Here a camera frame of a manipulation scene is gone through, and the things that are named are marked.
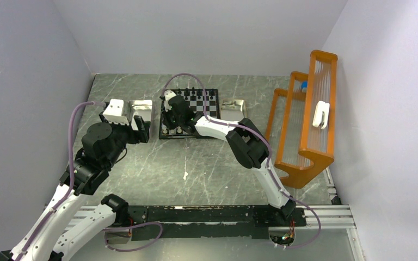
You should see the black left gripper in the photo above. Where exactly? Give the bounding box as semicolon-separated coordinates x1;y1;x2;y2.
99;110;150;167

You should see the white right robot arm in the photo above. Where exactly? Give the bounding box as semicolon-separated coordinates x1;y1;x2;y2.
160;90;296;225

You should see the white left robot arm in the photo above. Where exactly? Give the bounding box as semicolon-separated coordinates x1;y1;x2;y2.
0;116;151;260

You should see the black white chess board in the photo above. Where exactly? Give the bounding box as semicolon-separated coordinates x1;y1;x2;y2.
159;95;220;140

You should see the yellow tray of white pieces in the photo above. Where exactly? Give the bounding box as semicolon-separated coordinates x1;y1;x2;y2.
219;99;247;122

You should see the silver metal tray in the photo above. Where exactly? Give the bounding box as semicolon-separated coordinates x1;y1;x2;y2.
128;100;154;125

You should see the orange wooden rack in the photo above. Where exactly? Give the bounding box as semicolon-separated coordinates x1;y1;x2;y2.
265;50;339;189

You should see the blue cap bottle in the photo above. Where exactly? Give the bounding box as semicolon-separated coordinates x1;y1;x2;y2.
300;81;308;92

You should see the white clip object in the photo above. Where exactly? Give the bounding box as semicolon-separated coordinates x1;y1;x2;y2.
312;101;330;129

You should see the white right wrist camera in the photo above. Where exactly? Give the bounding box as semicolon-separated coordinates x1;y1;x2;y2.
163;90;177;100

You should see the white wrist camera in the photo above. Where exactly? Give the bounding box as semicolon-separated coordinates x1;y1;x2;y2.
163;90;177;100
102;99;128;126

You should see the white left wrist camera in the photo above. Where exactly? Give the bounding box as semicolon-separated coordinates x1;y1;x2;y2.
102;99;128;126

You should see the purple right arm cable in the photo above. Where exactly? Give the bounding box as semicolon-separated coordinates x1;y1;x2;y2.
161;73;322;249

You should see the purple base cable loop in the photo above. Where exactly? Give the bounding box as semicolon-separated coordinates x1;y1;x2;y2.
103;220;164;252

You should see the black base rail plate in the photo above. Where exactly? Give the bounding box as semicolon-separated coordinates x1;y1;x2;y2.
128;205;306;241

